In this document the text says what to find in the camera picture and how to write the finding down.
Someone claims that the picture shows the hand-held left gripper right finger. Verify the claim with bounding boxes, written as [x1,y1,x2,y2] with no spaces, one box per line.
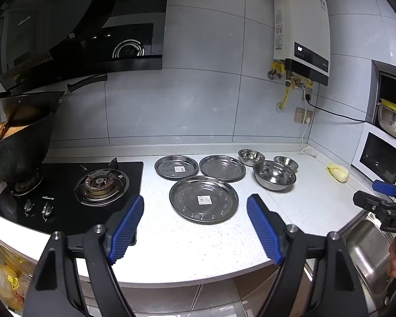
[246,194,367,317]

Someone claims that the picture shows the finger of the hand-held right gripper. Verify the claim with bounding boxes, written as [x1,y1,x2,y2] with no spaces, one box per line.
[372,179,396,202]
[352,190,395,212]

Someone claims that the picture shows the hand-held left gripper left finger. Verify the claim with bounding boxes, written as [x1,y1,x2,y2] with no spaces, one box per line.
[22,194,145,317]

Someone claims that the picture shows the large steel bowl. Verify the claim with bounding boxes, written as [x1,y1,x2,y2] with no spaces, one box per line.
[253,160,297,191]

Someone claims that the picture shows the large labelled steel plate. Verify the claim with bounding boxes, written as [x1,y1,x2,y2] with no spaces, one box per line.
[169,176,240,225]

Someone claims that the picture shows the plain steel plate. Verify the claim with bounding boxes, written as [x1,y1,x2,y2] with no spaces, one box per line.
[199,155,247,182]

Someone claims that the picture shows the small labelled steel plate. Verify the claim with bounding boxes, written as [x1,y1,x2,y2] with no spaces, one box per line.
[154,155,199,181]

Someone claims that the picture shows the person's right hand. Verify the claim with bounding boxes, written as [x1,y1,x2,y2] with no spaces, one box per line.
[387,238,396,278]

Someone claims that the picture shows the white microwave oven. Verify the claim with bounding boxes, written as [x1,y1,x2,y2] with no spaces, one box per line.
[351,122,396,185]

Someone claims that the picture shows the napa cabbage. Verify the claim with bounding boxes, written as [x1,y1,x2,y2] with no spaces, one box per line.
[326,163,350,183]

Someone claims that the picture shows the steel sink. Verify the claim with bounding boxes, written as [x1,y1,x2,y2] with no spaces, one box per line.
[345,211,396,304]

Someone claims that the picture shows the stove burner grate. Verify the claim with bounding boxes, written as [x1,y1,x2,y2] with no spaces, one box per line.
[74,158,130,207]

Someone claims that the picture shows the steel mixing bowl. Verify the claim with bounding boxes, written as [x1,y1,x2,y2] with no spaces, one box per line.
[377,104,396,138]

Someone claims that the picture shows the small steel bowl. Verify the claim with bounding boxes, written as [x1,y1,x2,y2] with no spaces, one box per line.
[273,155,299,172]
[238,148,265,167]

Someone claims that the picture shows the black glass gas stove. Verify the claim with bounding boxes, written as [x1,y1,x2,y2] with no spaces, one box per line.
[0,161,144,246]

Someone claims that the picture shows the yellow plastic lid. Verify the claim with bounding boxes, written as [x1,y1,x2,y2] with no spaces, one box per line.
[380,99,396,116]

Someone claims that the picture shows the clear plastic bag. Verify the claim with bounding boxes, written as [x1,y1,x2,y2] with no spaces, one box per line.
[298,119,312,155]

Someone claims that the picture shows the lower cabinet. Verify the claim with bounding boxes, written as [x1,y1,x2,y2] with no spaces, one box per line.
[117,264,284,317]

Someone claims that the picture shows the grey shelf cabinet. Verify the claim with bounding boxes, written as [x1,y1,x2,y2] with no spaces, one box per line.
[366,60,396,139]

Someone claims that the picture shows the large black pot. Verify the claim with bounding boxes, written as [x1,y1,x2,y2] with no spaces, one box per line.
[0,112,56,185]

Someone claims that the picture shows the brass pipe valves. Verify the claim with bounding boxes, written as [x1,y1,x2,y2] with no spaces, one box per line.
[267,60,315,91]

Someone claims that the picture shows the white water heater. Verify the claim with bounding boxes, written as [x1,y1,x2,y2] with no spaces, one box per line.
[272,0,331,86]

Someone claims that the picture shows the black range hood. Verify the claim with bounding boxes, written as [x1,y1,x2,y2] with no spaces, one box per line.
[0,0,170,88]

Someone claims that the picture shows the black power cable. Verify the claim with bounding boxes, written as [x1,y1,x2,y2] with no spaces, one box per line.
[304,94,373,123]

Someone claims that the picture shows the wall socket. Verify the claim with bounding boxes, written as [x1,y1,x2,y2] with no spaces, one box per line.
[295,106,314,124]

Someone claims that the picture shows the yellow gas hose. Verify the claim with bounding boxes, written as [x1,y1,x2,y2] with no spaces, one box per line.
[277,79,294,110]

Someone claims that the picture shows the black wok with handle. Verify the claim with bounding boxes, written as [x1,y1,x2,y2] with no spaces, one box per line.
[0,73,108,129]

